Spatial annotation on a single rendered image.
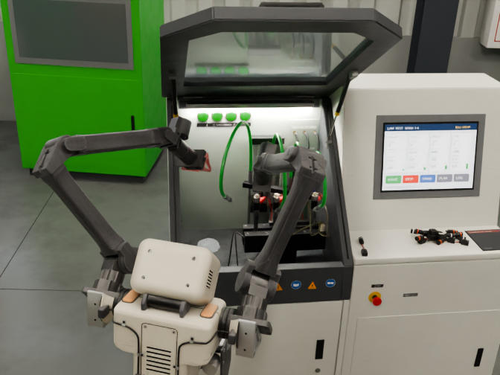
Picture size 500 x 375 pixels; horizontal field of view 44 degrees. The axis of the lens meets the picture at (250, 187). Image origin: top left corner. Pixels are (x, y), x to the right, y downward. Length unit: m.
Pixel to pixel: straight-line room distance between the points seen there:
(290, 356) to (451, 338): 0.69
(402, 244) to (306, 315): 0.48
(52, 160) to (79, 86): 3.33
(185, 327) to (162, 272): 0.15
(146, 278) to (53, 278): 2.49
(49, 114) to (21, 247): 1.23
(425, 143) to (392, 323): 0.75
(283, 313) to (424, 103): 1.02
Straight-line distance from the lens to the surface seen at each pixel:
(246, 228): 2.61
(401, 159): 2.65
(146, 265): 1.70
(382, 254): 2.52
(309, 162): 1.71
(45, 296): 4.01
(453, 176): 2.76
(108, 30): 4.90
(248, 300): 1.75
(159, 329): 1.71
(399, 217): 2.71
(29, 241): 4.60
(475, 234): 2.78
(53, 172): 1.78
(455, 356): 2.93
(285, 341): 2.62
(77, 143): 1.81
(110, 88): 5.01
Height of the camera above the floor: 2.26
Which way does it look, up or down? 26 degrees down
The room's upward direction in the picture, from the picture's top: 2 degrees clockwise
